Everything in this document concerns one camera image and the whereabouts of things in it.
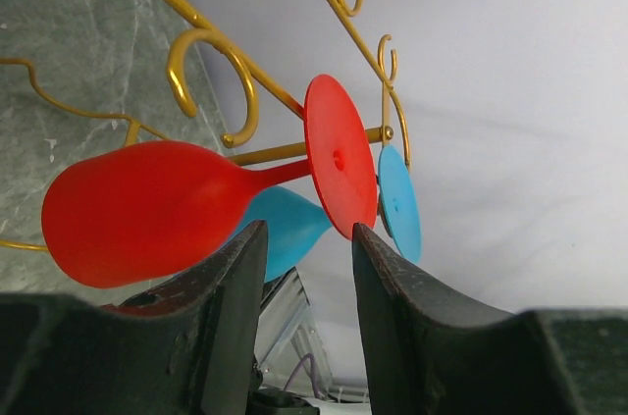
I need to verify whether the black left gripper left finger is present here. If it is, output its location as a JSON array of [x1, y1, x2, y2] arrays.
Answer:
[[1, 222, 268, 414]]

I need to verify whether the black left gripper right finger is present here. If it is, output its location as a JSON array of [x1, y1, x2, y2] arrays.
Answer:
[[352, 225, 627, 414]]

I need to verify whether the red wine glass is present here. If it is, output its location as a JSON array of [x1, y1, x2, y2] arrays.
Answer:
[[41, 75, 377, 288]]

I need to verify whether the blue wine glass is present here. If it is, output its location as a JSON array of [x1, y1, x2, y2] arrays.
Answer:
[[232, 145, 422, 283]]

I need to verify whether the aluminium frame rail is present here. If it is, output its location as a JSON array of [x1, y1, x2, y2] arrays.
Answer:
[[254, 269, 333, 394]]

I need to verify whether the gold wire wine glass rack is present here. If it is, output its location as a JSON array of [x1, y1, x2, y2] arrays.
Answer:
[[1, 0, 411, 252]]

